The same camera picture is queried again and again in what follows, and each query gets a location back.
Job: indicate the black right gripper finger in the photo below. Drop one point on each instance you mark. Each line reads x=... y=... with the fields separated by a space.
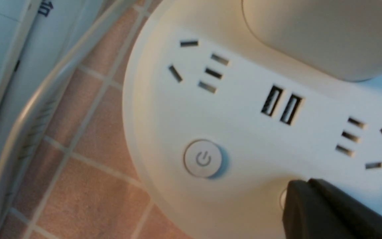
x=316 y=209

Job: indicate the white desk lamp base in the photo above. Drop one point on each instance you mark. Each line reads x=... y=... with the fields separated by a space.
x=217 y=123

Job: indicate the pink checkered tablecloth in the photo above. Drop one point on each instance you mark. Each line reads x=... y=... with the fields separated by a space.
x=81 y=183

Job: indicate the white paperback book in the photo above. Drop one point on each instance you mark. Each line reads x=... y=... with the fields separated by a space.
x=57 y=27

